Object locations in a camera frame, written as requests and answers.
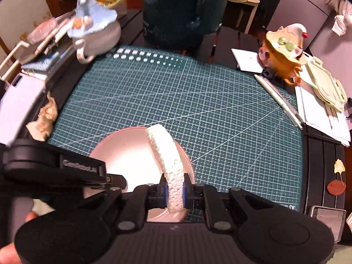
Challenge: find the white pen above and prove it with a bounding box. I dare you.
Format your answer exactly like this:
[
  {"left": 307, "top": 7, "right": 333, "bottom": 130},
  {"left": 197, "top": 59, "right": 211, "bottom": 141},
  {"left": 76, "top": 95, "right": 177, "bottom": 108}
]
[{"left": 254, "top": 75, "right": 303, "bottom": 130}]

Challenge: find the pale green container lid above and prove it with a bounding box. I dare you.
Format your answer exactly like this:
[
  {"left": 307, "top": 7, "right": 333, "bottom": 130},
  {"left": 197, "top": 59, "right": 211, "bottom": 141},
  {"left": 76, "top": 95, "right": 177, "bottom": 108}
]
[{"left": 304, "top": 53, "right": 347, "bottom": 112}]

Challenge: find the wooden stool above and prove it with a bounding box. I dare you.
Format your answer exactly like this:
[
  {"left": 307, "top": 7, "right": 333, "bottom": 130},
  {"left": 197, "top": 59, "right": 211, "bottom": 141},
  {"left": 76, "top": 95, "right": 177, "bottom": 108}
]
[{"left": 224, "top": 0, "right": 260, "bottom": 34}]

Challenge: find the green cutting mat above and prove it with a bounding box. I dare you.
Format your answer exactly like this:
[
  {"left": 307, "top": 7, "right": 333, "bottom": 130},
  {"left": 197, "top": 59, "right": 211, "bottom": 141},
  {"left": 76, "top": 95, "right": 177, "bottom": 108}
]
[{"left": 49, "top": 46, "right": 303, "bottom": 210}]

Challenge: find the blue hat white teapot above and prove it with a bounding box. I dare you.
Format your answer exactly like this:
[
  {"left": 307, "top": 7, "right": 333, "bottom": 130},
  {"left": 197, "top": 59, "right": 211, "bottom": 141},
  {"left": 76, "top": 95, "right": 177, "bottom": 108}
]
[{"left": 67, "top": 0, "right": 121, "bottom": 64}]

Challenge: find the crumpled brown paper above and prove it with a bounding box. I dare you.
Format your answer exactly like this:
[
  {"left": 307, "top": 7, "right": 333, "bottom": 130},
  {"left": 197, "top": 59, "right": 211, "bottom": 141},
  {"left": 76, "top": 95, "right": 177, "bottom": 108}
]
[{"left": 26, "top": 91, "right": 58, "bottom": 142}]

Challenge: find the white card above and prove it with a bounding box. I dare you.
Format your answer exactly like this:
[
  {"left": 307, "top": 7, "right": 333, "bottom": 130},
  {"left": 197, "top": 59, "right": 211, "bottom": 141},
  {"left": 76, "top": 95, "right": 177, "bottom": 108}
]
[{"left": 231, "top": 48, "right": 262, "bottom": 74}]

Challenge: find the orange pig teapot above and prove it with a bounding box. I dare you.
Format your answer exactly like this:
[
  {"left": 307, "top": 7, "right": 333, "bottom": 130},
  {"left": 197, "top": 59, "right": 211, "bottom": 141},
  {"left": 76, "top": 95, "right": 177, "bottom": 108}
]
[{"left": 258, "top": 23, "right": 308, "bottom": 86}]

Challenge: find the white paper stack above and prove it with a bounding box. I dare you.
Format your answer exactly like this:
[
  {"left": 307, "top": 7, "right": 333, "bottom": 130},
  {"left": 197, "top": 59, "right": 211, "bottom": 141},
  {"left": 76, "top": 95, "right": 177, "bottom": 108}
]
[{"left": 295, "top": 65, "right": 351, "bottom": 147}]

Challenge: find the smartphone with lit screen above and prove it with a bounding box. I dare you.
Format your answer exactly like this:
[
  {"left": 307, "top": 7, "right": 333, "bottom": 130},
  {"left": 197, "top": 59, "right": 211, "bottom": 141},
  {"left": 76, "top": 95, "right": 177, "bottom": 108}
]
[{"left": 309, "top": 206, "right": 347, "bottom": 243}]

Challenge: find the beige oval sponge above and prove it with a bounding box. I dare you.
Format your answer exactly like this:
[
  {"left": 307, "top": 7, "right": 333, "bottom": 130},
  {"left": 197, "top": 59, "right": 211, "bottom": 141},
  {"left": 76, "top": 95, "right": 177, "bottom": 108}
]
[{"left": 146, "top": 124, "right": 184, "bottom": 213}]

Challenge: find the leaf shaped coaster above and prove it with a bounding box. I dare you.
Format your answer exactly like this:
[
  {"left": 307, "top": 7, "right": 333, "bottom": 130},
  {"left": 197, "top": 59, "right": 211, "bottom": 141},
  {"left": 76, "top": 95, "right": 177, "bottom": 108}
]
[{"left": 327, "top": 159, "right": 346, "bottom": 196}]

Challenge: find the white bowl red rim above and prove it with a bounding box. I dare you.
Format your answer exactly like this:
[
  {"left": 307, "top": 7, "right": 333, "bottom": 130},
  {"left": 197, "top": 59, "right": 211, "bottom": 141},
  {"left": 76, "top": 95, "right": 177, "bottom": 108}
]
[{"left": 89, "top": 127, "right": 196, "bottom": 222}]

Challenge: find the white crumpled cloth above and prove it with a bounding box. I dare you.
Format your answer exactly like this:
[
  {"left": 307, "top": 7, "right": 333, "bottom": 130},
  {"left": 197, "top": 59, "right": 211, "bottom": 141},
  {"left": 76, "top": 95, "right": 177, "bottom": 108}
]
[{"left": 332, "top": 14, "right": 351, "bottom": 36}]

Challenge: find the person left hand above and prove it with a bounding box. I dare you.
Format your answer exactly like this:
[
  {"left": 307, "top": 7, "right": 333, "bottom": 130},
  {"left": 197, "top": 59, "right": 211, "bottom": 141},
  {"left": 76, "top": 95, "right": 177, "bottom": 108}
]
[{"left": 0, "top": 211, "right": 38, "bottom": 264}]

